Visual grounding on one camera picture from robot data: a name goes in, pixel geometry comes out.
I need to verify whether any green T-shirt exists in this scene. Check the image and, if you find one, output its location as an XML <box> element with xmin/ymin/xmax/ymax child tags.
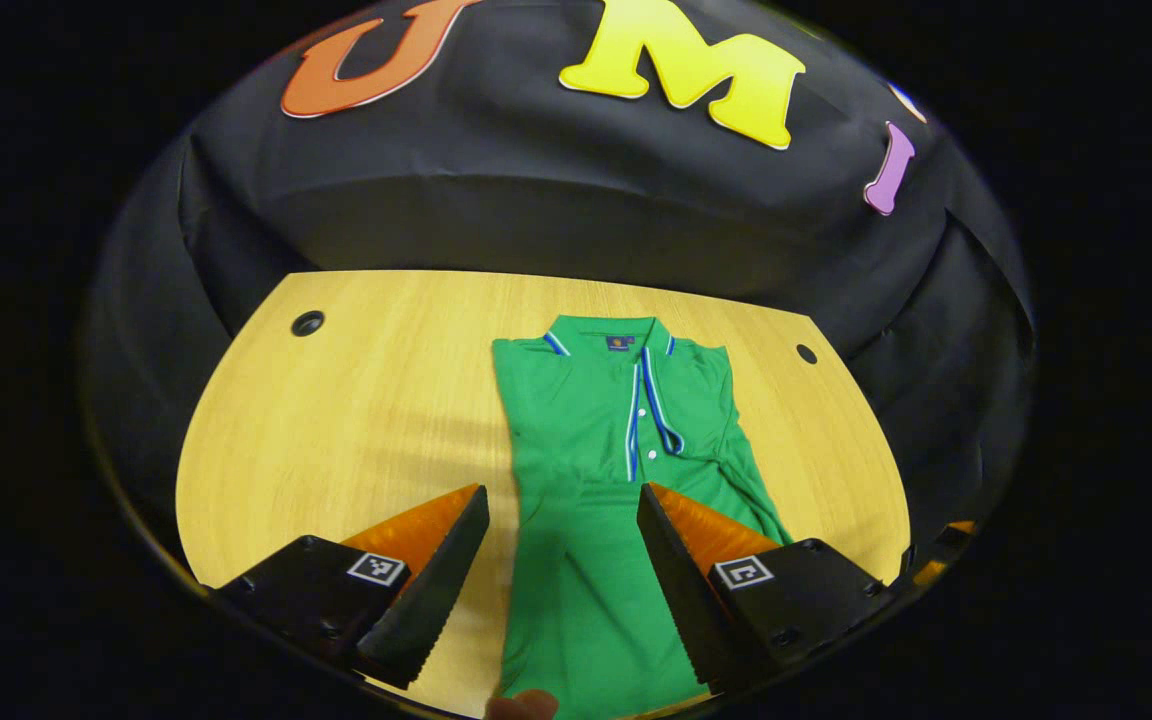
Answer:
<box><xmin>491</xmin><ymin>315</ymin><xmax>795</xmax><ymax>720</ymax></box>

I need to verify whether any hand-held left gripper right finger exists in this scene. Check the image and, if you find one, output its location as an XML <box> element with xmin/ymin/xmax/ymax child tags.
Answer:
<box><xmin>636</xmin><ymin>482</ymin><xmax>897</xmax><ymax>696</ymax></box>

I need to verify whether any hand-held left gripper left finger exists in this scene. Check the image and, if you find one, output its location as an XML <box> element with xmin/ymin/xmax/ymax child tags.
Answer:
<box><xmin>216</xmin><ymin>484</ymin><xmax>492</xmax><ymax>693</ymax></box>

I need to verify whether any black backdrop cloth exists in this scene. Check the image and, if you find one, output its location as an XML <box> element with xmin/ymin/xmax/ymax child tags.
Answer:
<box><xmin>86</xmin><ymin>0</ymin><xmax>1037</xmax><ymax>561</ymax></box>

